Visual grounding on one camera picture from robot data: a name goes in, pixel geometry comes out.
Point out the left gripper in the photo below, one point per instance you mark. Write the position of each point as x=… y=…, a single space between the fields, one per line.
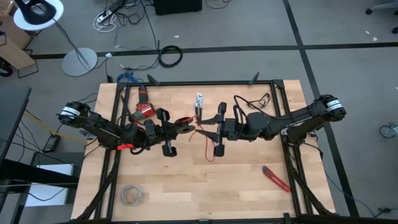
x=166 y=132

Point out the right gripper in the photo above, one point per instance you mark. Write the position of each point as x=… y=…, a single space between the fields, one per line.
x=233 y=129

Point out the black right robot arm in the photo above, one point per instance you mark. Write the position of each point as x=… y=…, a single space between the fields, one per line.
x=295 y=118

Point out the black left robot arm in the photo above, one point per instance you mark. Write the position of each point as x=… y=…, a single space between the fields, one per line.
x=102 y=129

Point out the grey cloth bundle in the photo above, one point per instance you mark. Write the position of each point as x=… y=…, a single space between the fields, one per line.
x=259 y=102

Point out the red utility knife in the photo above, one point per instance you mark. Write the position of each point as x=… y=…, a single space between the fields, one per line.
x=276 y=180

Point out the black box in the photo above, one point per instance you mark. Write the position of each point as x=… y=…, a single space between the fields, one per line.
x=177 y=6

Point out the black power adapter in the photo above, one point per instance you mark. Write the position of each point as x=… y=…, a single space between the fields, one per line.
x=51 y=143

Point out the white power strip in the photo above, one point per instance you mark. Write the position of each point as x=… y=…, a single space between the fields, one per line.
x=104 y=16

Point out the white box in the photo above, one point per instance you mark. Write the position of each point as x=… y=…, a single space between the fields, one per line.
x=46 y=196

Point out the black desk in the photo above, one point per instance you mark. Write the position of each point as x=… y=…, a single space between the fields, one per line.
x=12 y=109

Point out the grey caster wheel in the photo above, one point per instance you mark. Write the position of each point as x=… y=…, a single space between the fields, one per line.
x=386 y=131

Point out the wooden cabinet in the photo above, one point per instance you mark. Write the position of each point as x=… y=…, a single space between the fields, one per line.
x=14 y=53

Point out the black headset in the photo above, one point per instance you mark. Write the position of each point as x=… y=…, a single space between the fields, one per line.
x=35 y=17

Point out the grey office chair base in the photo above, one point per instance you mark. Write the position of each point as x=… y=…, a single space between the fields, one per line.
x=369 y=11

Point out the black aluminium table frame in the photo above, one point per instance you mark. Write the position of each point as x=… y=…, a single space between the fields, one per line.
x=202 y=83

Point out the black pointed frame bracket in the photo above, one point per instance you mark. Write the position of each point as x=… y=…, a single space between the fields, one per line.
x=254 y=78
x=153 y=80

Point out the white round pedestal table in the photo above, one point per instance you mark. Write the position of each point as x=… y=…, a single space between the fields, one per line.
x=59 y=9

